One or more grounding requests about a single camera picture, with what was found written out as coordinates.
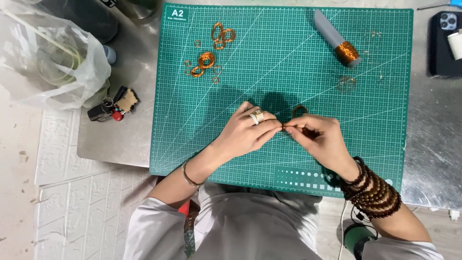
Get white roll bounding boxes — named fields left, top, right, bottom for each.
left=447, top=30, right=462, bottom=61

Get green cutting mat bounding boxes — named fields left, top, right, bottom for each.
left=149, top=3, right=414, bottom=198

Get black phone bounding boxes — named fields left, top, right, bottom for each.
left=428, top=11, right=462, bottom=78

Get person's right hand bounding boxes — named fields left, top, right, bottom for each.
left=284, top=115, right=359, bottom=182

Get white cable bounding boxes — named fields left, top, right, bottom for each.
left=337, top=200, right=350, bottom=260

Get grey spool of copper wire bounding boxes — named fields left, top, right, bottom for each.
left=313, top=9, right=362, bottom=69

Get green power tool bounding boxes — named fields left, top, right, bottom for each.
left=343, top=223, right=379, bottom=260

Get person's white shirt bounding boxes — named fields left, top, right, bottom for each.
left=123, top=182, right=445, bottom=260

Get clear plastic bag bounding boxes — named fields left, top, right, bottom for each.
left=0, top=0, right=112, bottom=111

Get group of copper wire coils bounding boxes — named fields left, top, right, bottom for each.
left=183, top=22, right=237, bottom=85

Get blue handled tool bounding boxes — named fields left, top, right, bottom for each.
left=417, top=0, right=462, bottom=11

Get bunch of keys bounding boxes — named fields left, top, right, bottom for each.
left=87, top=86, right=140, bottom=123

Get thin pale wire ring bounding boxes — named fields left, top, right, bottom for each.
left=336, top=75, right=357, bottom=94

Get white brick pattern panel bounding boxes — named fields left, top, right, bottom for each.
left=34, top=108, right=160, bottom=260

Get black cylinder container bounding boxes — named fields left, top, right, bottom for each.
left=36, top=0, right=120, bottom=45

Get gold wrist bangle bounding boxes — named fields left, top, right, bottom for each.
left=181, top=160, right=205, bottom=189

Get person's left hand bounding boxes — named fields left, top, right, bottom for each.
left=209, top=101, right=284, bottom=165

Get metal pot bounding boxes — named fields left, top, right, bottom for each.
left=115, top=0, right=164, bottom=26

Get brown bead bracelets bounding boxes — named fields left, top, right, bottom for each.
left=339, top=156, right=403, bottom=220

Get brown copper wire loop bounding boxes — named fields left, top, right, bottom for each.
left=282, top=105, right=309, bottom=131

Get small pale blue bottle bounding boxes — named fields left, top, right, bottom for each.
left=103, top=45, right=117, bottom=65

